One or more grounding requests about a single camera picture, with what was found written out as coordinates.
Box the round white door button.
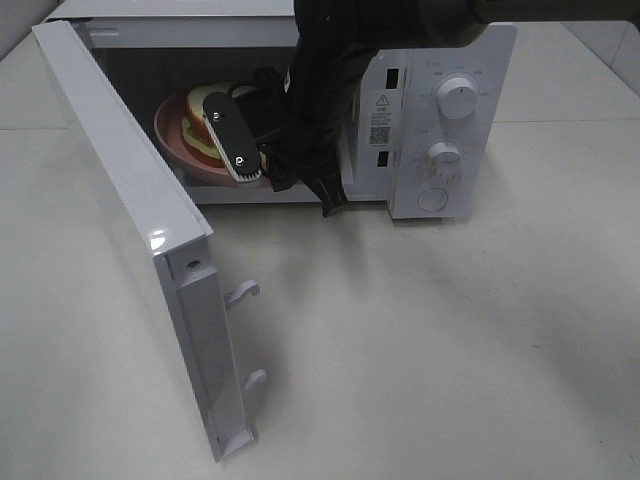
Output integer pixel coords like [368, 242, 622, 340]
[417, 187, 449, 214]

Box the pink plate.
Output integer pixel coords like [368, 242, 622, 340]
[153, 89, 274, 189]

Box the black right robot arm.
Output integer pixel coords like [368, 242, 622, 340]
[238, 1, 639, 215]

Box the lower white timer knob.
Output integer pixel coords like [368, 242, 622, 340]
[426, 142, 462, 183]

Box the upper white power knob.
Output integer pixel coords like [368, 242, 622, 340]
[436, 75, 478, 120]

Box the white microwave door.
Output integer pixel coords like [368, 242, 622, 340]
[33, 21, 266, 460]

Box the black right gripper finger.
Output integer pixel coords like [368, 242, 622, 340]
[203, 92, 262, 182]
[302, 170, 347, 217]

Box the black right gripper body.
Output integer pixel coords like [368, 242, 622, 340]
[234, 64, 367, 190]

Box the white warning label sticker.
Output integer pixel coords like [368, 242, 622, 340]
[367, 90, 395, 147]

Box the sandwich with lettuce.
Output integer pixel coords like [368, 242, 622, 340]
[181, 81, 234, 168]

